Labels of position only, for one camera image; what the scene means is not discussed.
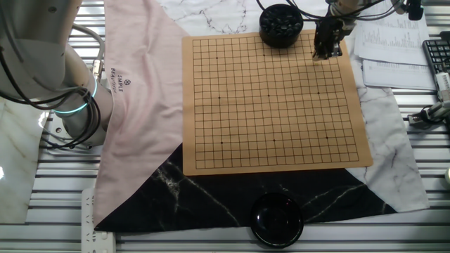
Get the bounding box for silver ribbed handheld device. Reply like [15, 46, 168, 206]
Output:
[434, 72, 450, 108]

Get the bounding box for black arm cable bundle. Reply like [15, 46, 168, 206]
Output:
[0, 0, 409, 149]

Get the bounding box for pink cloth with print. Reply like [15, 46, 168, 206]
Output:
[93, 0, 190, 228]

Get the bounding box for grey robot base hose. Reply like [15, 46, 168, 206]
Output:
[70, 21, 106, 77]

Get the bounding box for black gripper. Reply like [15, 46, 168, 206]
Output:
[311, 13, 356, 63]

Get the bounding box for grey metal clamp bracket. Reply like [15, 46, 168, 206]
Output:
[407, 101, 450, 128]

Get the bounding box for black bowl of Go stones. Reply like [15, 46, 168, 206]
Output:
[259, 3, 304, 49]

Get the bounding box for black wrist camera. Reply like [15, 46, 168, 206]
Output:
[406, 0, 425, 21]

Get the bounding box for empty black bowl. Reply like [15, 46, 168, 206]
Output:
[250, 192, 305, 249]

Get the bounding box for beige marble pattern sheet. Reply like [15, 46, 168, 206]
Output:
[0, 98, 51, 225]

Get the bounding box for silver camera mount bracket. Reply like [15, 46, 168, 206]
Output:
[392, 0, 409, 15]

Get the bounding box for printed paper sheet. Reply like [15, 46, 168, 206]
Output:
[361, 58, 437, 91]
[353, 0, 430, 67]

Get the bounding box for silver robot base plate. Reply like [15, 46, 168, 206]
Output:
[39, 111, 106, 156]

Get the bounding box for black marble pattern cloth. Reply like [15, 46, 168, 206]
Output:
[94, 142, 398, 233]

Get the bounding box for black computer keyboard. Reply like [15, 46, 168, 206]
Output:
[421, 30, 450, 77]

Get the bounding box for tan Go board mat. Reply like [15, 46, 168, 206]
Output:
[181, 27, 374, 176]

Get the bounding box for white power strip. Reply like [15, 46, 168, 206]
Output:
[81, 188, 117, 253]

